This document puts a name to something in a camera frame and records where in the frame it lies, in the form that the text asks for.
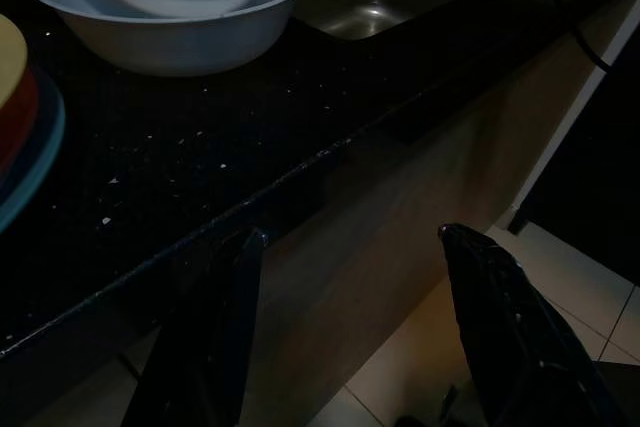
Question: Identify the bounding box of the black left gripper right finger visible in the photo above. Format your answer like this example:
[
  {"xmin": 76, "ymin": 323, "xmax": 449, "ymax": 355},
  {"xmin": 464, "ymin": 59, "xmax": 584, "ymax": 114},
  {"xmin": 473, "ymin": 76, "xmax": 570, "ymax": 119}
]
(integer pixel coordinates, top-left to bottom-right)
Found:
[{"xmin": 437, "ymin": 222, "xmax": 632, "ymax": 427}]

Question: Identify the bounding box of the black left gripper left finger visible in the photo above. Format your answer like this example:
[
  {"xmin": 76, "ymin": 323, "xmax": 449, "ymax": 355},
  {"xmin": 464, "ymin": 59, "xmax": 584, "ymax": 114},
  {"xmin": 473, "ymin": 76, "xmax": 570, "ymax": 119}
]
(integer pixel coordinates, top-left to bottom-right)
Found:
[{"xmin": 118, "ymin": 225, "xmax": 267, "ymax": 427}]

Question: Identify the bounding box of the yellow plate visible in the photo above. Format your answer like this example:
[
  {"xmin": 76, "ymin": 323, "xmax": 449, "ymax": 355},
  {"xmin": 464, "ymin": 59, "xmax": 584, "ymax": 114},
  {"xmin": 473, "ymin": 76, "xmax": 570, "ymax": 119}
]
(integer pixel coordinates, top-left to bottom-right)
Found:
[{"xmin": 0, "ymin": 13, "xmax": 30, "ymax": 113}]

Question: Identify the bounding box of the black kitchen appliance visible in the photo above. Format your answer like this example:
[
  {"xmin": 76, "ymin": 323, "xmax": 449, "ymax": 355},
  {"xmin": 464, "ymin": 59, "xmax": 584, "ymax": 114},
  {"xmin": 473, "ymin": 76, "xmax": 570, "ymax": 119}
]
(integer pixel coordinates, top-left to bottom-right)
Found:
[{"xmin": 507, "ymin": 29, "xmax": 640, "ymax": 298}]

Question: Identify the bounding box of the grey cabinet door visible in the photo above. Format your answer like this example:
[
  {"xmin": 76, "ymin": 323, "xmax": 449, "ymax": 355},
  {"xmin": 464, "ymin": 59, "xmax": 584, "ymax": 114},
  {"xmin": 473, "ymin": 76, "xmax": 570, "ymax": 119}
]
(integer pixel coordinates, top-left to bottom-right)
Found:
[{"xmin": 0, "ymin": 0, "xmax": 631, "ymax": 427}]

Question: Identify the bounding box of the teal plate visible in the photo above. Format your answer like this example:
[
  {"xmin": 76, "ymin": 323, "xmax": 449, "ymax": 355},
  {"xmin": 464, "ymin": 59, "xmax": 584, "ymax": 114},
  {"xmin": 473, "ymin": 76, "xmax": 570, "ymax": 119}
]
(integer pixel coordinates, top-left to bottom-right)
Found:
[{"xmin": 0, "ymin": 71, "xmax": 67, "ymax": 237}]

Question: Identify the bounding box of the white bowl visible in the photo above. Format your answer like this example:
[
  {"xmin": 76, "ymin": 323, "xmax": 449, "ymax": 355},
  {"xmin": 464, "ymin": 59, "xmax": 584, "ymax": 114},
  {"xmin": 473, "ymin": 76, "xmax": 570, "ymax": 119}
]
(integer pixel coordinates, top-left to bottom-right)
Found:
[{"xmin": 22, "ymin": 0, "xmax": 300, "ymax": 78}]

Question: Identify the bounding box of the black cable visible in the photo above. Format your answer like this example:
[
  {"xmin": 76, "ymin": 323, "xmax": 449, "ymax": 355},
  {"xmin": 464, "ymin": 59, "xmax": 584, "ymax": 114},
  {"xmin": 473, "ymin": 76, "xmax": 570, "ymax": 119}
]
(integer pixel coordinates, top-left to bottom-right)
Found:
[{"xmin": 522, "ymin": 0, "xmax": 615, "ymax": 72}]

